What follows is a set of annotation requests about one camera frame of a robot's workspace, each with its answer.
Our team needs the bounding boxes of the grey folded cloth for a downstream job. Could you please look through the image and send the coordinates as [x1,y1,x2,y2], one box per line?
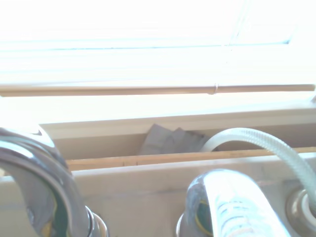
[140,123,211,157]

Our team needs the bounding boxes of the chrome faucet lever handle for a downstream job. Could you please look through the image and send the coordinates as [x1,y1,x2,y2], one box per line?
[176,168,291,237]

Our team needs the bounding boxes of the white hose fitting ring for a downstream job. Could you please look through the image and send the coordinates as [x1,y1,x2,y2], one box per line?
[284,187,316,231]

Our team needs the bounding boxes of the chrome gooseneck faucet spout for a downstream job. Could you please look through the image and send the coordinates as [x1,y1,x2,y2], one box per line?
[0,127,110,237]

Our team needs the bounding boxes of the clear sprayer hose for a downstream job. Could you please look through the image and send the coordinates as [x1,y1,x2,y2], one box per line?
[201,127,316,216]

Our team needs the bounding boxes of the white window blinds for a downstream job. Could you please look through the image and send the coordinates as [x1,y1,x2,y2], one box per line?
[0,0,316,97]

